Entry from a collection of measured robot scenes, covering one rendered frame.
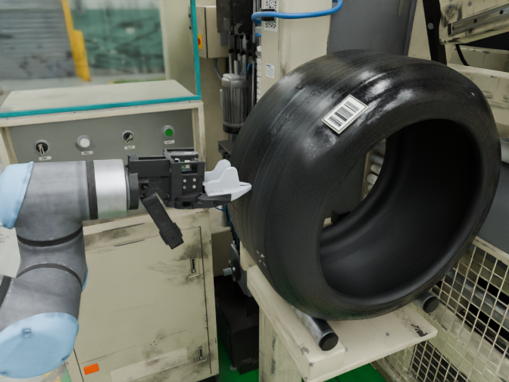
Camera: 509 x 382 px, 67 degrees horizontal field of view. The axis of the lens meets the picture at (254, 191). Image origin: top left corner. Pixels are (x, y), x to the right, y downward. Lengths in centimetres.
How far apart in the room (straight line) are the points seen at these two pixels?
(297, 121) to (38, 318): 45
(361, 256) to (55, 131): 91
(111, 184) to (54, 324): 20
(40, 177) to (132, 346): 108
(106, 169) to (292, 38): 55
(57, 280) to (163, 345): 107
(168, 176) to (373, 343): 65
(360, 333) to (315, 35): 73
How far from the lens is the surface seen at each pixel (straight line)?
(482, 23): 104
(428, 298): 101
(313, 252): 67
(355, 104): 62
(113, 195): 59
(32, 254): 64
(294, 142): 62
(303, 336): 92
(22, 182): 60
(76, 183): 59
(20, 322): 53
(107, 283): 138
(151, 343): 160
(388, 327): 107
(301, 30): 96
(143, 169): 61
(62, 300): 56
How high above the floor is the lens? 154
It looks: 26 degrees down
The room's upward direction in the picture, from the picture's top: straight up
